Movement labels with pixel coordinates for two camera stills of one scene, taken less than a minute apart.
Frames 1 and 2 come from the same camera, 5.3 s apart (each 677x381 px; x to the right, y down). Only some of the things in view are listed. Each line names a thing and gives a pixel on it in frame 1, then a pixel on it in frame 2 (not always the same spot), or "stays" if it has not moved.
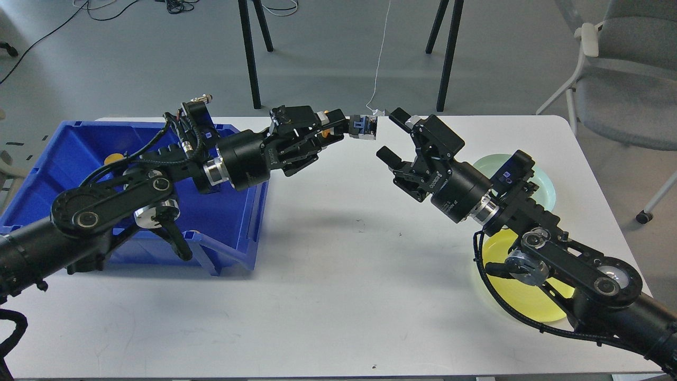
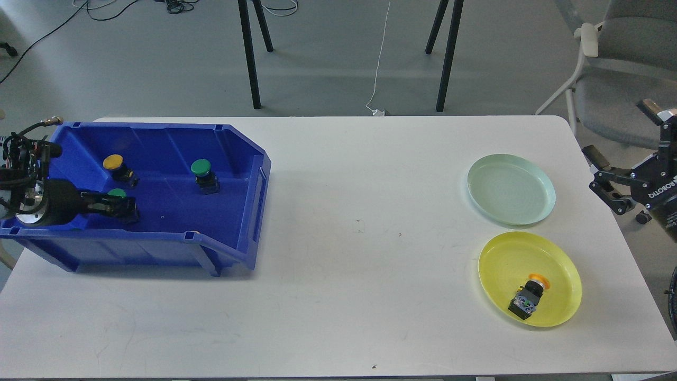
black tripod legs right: (457, 10) stays
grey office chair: (625, 87) stays
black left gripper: (248, 156) to (63, 201)
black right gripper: (457, 188) to (651, 182)
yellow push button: (360, 127) to (527, 297)
